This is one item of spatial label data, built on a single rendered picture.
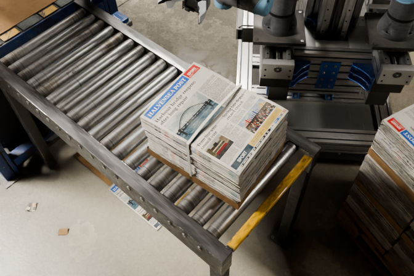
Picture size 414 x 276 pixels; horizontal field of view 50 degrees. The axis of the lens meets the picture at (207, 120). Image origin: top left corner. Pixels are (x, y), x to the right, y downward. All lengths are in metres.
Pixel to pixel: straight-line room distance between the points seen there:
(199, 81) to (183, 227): 0.47
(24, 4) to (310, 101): 1.54
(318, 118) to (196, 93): 1.15
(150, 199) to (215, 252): 0.28
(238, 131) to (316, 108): 1.21
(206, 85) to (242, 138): 0.24
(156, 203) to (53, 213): 1.09
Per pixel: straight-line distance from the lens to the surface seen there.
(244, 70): 2.61
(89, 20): 2.14
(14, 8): 2.31
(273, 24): 1.93
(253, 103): 1.41
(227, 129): 1.34
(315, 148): 1.62
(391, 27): 2.03
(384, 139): 1.78
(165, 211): 1.47
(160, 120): 1.38
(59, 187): 2.56
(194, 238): 1.43
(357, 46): 2.12
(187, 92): 1.44
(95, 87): 1.84
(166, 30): 3.23
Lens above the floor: 2.12
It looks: 53 degrees down
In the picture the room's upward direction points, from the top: 2 degrees counter-clockwise
